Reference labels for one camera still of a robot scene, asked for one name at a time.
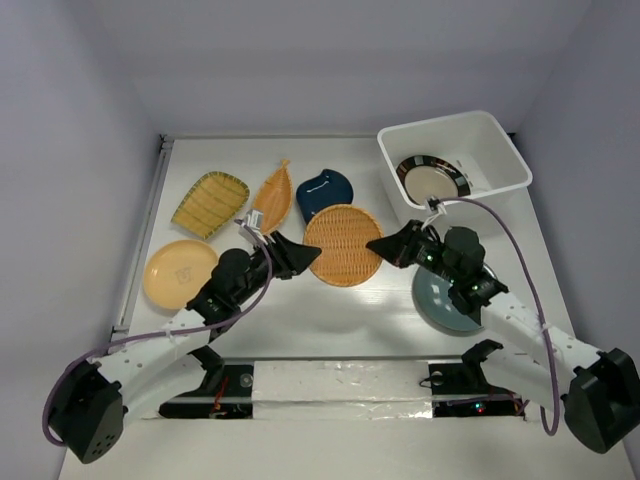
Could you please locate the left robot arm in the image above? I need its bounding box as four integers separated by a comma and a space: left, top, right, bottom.
41, 232, 321, 464

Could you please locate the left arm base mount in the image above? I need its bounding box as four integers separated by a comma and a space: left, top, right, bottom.
158, 347, 254, 420

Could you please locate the striped rim round plate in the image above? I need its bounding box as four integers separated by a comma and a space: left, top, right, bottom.
395, 155, 471, 205

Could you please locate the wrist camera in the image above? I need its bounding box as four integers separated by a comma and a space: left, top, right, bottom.
235, 209, 264, 236
422, 196, 447, 228

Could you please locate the orange leaf-shaped plate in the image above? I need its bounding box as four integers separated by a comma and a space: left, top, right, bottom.
252, 159, 293, 235

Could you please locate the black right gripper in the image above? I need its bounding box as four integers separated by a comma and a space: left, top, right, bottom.
368, 217, 461, 285

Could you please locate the aluminium side rail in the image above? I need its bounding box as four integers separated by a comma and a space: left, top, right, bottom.
108, 135, 175, 342

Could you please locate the white plastic bin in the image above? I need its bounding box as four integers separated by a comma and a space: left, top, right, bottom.
377, 111, 533, 225

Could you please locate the white front panel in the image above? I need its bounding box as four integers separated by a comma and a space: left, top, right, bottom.
58, 353, 632, 480

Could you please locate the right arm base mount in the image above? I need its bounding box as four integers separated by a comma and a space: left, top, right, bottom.
419, 340, 529, 417

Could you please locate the orange woven round plate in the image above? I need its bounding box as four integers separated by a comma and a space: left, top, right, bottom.
303, 204, 384, 287

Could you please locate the dark blue leaf dish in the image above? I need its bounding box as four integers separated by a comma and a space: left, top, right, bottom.
296, 169, 354, 224

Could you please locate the yellow round plate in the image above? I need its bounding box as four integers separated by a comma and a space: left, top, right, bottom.
143, 239, 219, 310

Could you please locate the teal round ceramic plate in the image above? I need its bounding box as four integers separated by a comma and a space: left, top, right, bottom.
412, 267, 483, 336

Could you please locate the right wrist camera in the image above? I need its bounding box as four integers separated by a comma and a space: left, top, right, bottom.
422, 196, 447, 228

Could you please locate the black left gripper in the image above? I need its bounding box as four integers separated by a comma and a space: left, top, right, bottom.
233, 232, 319, 306

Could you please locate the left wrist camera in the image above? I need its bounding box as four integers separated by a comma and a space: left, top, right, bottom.
235, 209, 264, 236

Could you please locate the yellow green bamboo-pattern plate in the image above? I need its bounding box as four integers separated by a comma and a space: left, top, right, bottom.
171, 171, 250, 240

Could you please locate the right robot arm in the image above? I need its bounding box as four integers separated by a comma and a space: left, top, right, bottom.
366, 220, 639, 454

